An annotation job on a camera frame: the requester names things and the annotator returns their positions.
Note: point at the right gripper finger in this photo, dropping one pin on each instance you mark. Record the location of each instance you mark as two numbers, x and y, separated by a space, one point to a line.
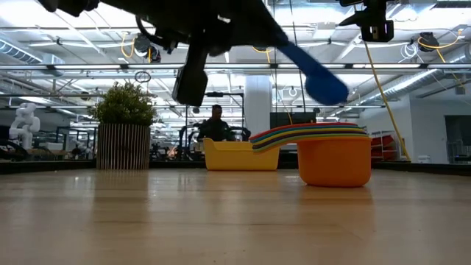
358 18

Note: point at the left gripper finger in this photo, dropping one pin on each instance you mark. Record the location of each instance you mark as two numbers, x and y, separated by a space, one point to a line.
274 31

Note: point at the bright blue measuring cup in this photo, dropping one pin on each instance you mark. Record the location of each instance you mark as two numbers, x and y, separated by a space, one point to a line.
325 90

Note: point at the teal measuring cup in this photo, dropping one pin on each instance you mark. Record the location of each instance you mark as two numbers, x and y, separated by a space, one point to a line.
324 127

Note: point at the yellow measuring cup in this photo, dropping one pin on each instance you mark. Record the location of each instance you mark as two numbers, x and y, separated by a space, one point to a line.
324 130

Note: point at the dark blue measuring cup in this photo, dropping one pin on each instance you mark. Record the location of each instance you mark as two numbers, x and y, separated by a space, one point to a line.
324 133

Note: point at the green measuring cup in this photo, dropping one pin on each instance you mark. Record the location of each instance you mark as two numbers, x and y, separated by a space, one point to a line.
324 136

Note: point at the yellow-orange plastic basket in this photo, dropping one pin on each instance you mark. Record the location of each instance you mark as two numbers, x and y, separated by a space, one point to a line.
235 158

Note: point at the orange measuring cup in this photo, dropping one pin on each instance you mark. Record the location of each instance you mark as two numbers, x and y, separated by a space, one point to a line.
333 165

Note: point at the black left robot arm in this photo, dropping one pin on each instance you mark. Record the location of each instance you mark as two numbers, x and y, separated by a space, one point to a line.
73 4

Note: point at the white building column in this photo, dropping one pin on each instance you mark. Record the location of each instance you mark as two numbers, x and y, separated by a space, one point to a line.
257 106

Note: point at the black monitor screen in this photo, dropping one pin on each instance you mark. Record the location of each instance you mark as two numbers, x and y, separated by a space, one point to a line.
290 119

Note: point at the person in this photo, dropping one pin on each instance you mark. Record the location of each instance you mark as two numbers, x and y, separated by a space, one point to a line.
215 129

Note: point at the red storage bin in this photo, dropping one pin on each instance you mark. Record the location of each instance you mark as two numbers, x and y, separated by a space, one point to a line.
386 141

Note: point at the green plant in striped pot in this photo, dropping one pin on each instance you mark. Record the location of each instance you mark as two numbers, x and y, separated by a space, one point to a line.
123 147

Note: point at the white robot figure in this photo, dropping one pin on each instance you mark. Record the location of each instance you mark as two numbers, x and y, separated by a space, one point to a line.
25 125

